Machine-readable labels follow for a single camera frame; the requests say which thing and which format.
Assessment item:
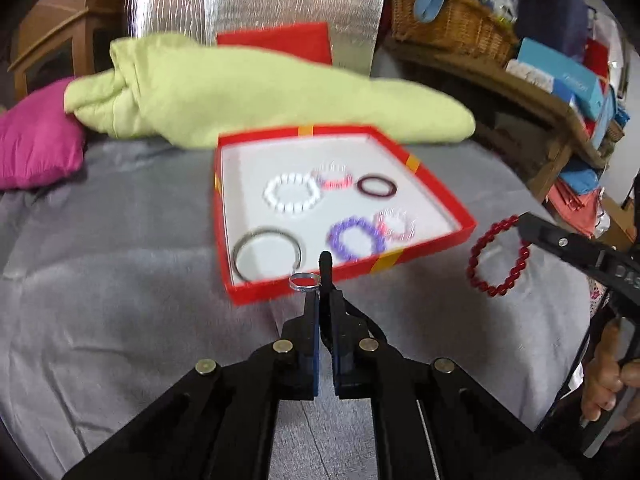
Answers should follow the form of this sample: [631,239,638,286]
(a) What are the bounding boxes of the white pink bead bracelet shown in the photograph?
[311,160,356,192]

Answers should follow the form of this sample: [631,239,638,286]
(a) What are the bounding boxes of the salmon red bag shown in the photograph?
[547,182,601,237]

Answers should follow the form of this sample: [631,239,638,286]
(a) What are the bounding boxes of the black hair tie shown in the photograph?
[319,251,388,356]

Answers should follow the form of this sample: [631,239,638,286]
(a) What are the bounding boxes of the dark navy bag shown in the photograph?
[512,0,591,63]

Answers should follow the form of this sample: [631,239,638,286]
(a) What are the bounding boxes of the red cushion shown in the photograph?
[216,22,334,66]

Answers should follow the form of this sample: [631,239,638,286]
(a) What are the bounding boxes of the grey blanket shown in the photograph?
[0,135,601,480]

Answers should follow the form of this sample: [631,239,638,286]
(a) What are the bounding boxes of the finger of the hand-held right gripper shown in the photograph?
[517,211,608,281]

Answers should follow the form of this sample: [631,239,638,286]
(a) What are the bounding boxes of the red bead bracelet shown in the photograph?
[466,215,533,297]

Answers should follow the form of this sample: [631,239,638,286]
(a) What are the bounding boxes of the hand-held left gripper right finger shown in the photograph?
[327,287,581,480]

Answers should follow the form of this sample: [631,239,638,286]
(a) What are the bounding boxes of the purple bead bracelet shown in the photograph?
[327,216,388,262]

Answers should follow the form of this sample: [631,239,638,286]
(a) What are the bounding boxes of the wicker basket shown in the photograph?
[389,0,518,61]

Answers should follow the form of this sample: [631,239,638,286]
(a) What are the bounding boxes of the pink clear bead bracelet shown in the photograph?
[374,206,418,243]

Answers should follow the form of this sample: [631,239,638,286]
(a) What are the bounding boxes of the silver ring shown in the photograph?
[288,272,321,293]

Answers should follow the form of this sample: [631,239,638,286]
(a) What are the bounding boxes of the silver bangle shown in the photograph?
[232,226,304,283]

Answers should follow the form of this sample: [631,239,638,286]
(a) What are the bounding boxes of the wooden cabinet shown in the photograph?
[7,0,146,101]

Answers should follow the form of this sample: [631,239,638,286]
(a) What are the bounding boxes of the magenta pillow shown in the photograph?
[0,77,87,191]

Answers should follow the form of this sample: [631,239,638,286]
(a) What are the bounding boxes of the red cardboard box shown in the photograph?
[214,124,477,307]

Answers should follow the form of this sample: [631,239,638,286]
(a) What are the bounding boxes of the blue cardboard box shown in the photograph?
[515,37,606,116]

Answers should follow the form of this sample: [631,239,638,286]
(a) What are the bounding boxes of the dark maroon bangle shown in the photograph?
[356,174,398,199]

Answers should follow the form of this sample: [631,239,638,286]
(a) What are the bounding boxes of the wooden side shelf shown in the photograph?
[382,35,608,201]

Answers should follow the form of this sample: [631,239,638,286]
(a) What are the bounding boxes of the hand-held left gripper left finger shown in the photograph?
[62,290,321,480]

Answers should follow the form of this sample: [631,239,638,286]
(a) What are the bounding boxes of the light green cloth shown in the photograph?
[64,32,476,151]

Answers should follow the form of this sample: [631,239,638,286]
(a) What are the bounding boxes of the person's right hand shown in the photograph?
[580,317,640,431]

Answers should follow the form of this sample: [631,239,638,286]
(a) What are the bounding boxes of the blue folded cloth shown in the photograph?
[560,167,601,196]

